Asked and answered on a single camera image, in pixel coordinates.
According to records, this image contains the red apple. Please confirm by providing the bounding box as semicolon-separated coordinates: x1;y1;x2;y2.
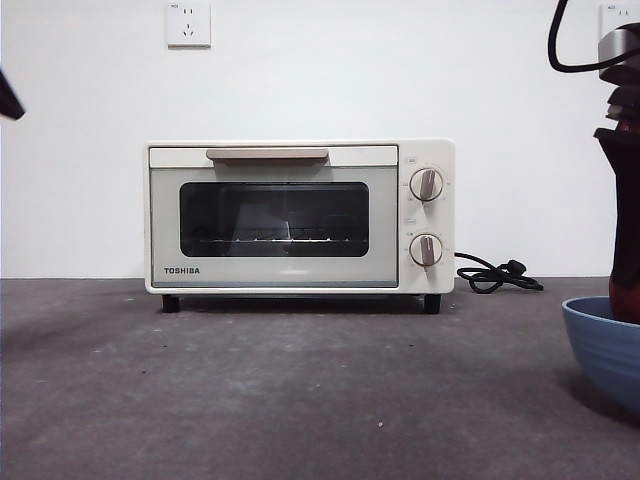
607;264;640;325

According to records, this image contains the blue ribbed bowl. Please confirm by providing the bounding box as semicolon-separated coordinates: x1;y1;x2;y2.
560;295;640;421

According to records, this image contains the oven door with beige handle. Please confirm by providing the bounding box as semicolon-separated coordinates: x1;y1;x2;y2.
148;144;400;290

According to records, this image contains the cream Toshiba toaster oven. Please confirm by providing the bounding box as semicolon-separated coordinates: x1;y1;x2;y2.
144;138;457;315

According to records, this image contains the beige round oven knob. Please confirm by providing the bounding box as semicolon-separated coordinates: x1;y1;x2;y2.
409;233;445;268
409;168;446;203

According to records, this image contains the white wall socket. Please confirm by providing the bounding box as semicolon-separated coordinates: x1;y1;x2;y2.
599;4;640;39
167;2;213;50

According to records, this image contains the black oven power cable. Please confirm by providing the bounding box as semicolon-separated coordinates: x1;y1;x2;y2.
453;251;545;294

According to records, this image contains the metal wire oven rack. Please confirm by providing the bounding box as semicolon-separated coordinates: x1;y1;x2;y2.
198;234;351;247

